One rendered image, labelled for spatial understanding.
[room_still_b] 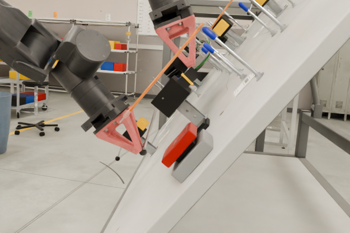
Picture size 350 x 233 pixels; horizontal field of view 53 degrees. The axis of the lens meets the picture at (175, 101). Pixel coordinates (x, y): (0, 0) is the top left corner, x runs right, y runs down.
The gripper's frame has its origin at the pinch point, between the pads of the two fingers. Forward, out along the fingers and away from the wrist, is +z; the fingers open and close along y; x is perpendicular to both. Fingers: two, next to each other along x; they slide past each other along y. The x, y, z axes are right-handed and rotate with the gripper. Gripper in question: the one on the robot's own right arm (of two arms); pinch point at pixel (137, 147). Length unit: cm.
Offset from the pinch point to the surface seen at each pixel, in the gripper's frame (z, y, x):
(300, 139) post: 49, 90, -23
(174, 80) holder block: -5.0, -2.1, -13.3
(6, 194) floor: -17, 183, 181
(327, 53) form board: 2.0, -23.7, -30.2
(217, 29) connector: -8, 54, -24
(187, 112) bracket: 0.6, -1.0, -11.4
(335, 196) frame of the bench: 56, 49, -20
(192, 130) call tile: 0.5, -19.9, -14.4
